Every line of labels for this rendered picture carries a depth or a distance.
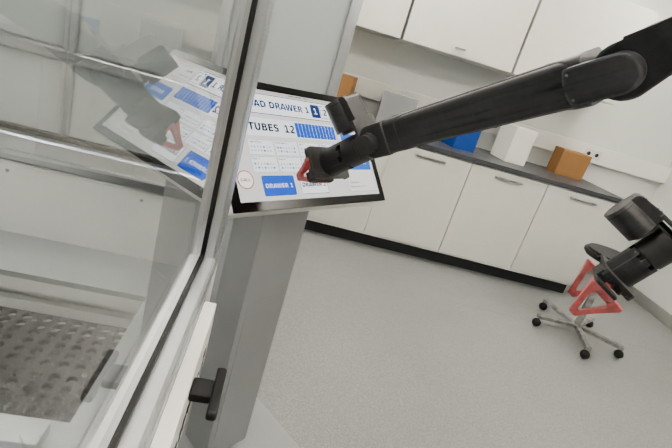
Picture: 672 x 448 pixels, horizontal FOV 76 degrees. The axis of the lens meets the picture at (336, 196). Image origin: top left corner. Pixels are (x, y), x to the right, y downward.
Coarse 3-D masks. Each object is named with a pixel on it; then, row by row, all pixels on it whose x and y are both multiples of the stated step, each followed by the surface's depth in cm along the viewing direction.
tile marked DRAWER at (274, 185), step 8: (264, 176) 93; (272, 176) 95; (280, 176) 97; (288, 176) 99; (264, 184) 93; (272, 184) 94; (280, 184) 96; (288, 184) 98; (264, 192) 92; (272, 192) 94; (280, 192) 95; (288, 192) 97; (296, 192) 99
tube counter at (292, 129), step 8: (288, 128) 103; (296, 128) 105; (304, 128) 107; (312, 128) 109; (320, 128) 112; (328, 128) 114; (288, 136) 102; (296, 136) 104; (304, 136) 106; (312, 136) 109; (320, 136) 111; (328, 136) 113
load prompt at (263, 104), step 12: (264, 96) 100; (276, 96) 103; (252, 108) 97; (264, 108) 99; (276, 108) 102; (288, 108) 105; (300, 108) 108; (312, 108) 112; (324, 108) 115; (324, 120) 114
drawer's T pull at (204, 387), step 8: (224, 368) 53; (216, 376) 52; (224, 376) 52; (192, 384) 50; (200, 384) 50; (208, 384) 50; (216, 384) 50; (192, 392) 48; (200, 392) 49; (208, 392) 49; (216, 392) 49; (192, 400) 48; (200, 400) 49; (208, 400) 49; (216, 400) 48; (208, 408) 47; (216, 408) 47; (208, 416) 47; (216, 416) 47
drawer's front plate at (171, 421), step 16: (208, 304) 61; (208, 320) 58; (192, 336) 54; (208, 336) 61; (192, 352) 52; (192, 368) 49; (176, 384) 47; (176, 400) 45; (176, 416) 43; (160, 432) 41; (176, 432) 44
